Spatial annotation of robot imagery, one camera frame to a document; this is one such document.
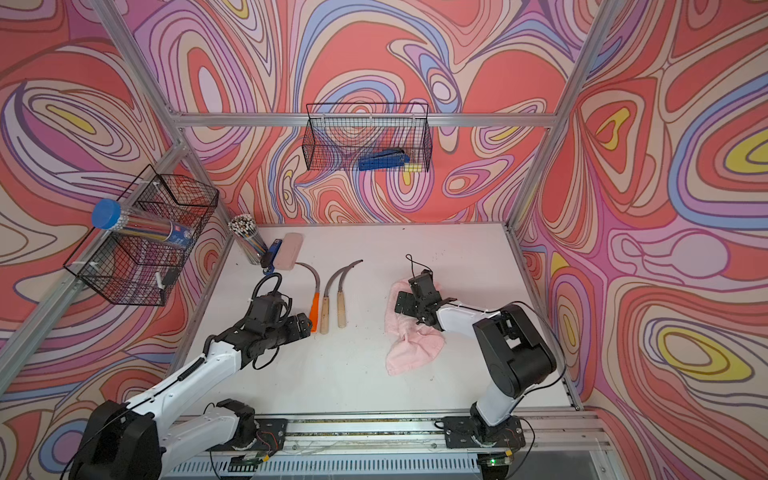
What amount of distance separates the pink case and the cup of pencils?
0.06 metres

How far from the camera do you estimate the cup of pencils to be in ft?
3.20

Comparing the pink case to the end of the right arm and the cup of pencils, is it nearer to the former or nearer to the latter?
the cup of pencils

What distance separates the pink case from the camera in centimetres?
107
